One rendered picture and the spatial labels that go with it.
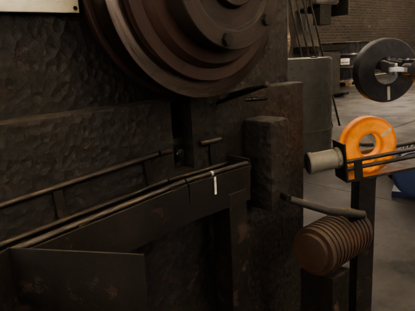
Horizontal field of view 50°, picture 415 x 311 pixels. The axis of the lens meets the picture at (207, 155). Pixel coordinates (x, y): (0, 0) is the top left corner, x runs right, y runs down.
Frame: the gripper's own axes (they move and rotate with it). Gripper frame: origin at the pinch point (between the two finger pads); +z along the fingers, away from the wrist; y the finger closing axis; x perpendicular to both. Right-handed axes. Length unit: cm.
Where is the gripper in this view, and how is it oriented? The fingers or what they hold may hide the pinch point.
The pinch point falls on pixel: (385, 63)
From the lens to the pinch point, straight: 120.3
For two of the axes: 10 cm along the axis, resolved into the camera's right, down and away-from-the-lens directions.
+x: -0.4, -9.6, -2.8
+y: 9.9, -0.8, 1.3
